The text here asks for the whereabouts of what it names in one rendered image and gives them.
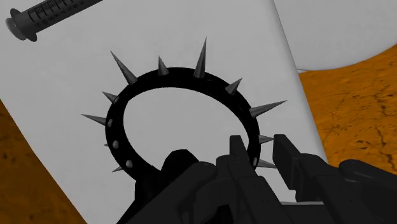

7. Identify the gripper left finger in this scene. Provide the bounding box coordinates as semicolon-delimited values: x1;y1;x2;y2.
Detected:
117;135;293;224

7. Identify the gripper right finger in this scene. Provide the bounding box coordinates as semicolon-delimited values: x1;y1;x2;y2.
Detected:
272;134;397;224

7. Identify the white table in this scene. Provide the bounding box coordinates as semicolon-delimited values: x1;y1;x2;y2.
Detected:
0;0;330;224

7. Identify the black spiked collar ring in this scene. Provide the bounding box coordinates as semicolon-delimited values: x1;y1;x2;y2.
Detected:
81;37;288;183

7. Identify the dark grey syringe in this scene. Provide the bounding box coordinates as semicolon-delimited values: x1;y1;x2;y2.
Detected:
5;0;105;43

